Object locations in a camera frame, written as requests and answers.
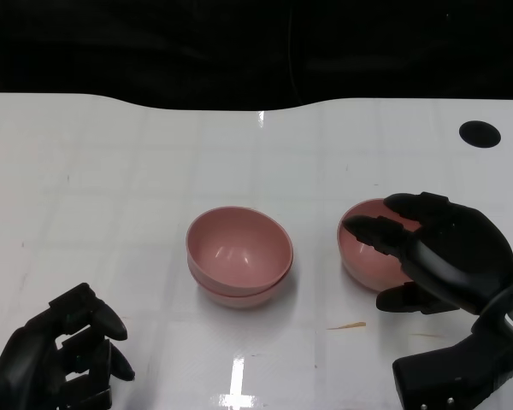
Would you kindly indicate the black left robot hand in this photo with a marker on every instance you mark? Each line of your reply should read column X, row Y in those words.
column 25, row 367

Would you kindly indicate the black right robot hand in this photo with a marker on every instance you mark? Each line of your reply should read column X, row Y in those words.
column 453, row 256

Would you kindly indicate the pink plastic bowl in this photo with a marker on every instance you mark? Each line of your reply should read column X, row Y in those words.
column 239, row 247
column 367, row 269
column 239, row 301

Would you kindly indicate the thin orange sliver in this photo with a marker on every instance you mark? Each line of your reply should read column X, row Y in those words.
column 350, row 326

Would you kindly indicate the black round table grommet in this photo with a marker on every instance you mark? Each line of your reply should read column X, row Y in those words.
column 479, row 134

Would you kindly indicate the black backdrop curtain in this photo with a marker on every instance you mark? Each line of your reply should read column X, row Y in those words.
column 154, row 51

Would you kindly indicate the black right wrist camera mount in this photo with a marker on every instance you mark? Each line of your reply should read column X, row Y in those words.
column 444, row 371

